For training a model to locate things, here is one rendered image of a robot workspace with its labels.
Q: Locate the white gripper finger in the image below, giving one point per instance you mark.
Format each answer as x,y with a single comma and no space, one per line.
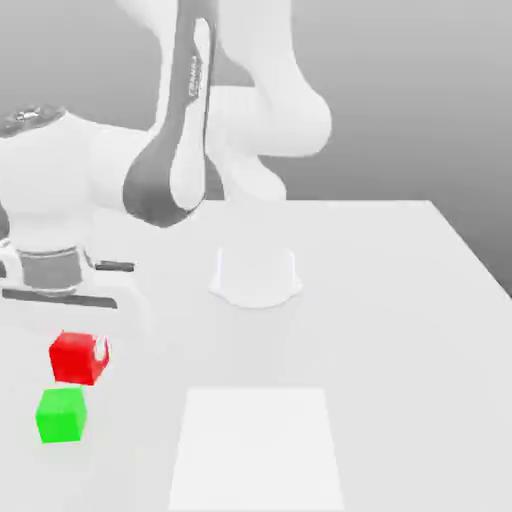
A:
100,348

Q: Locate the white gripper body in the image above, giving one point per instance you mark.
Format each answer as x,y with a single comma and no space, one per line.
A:
60,316

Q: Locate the small red cube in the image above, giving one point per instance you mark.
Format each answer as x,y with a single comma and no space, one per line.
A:
72,358

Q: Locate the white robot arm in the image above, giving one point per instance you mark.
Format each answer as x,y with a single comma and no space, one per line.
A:
256,120

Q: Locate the small green cube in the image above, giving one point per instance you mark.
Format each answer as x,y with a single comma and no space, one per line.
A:
60,416

